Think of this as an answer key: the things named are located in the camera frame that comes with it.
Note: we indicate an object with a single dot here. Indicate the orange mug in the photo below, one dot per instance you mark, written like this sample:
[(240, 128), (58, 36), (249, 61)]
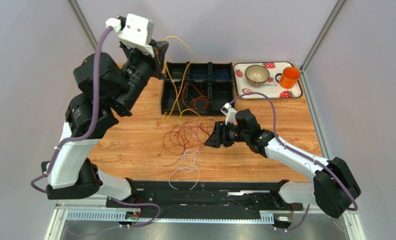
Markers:
[(288, 78)]

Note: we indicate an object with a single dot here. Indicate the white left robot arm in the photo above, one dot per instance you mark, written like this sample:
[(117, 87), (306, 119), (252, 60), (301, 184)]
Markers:
[(71, 175)]

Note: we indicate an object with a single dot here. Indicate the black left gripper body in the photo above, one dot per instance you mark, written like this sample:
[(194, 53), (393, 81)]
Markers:
[(140, 69)]

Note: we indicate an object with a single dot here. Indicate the black compartment organizer tray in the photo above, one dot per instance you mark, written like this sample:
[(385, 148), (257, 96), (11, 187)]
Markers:
[(198, 87)]

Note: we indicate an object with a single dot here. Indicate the beige ceramic bowl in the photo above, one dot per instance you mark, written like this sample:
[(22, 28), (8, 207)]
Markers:
[(256, 75)]

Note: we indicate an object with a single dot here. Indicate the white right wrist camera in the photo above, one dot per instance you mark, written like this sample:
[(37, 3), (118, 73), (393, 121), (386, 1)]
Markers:
[(230, 113)]

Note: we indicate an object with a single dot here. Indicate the aluminium corner frame post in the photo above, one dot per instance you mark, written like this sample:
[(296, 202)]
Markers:
[(82, 21)]

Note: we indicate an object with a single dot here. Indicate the strawberry print serving tray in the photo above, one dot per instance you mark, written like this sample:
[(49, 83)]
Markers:
[(270, 87)]

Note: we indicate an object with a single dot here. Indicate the right aluminium corner post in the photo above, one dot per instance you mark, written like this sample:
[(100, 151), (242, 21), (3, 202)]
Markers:
[(329, 23)]

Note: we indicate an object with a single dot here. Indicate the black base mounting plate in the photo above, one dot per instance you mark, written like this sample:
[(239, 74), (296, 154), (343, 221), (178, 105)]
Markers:
[(211, 200)]

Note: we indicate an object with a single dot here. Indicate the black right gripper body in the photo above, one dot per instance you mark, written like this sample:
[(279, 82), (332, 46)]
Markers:
[(222, 133)]

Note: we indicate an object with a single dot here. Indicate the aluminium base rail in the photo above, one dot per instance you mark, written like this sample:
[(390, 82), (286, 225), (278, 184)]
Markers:
[(127, 211)]

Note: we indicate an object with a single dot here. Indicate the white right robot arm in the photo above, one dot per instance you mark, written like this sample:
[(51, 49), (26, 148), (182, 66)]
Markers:
[(331, 186)]

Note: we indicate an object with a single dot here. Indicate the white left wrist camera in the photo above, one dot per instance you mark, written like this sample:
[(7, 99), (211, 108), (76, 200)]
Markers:
[(135, 32)]

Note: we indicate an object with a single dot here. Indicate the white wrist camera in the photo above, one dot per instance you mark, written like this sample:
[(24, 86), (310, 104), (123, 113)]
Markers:
[(135, 32), (230, 113)]

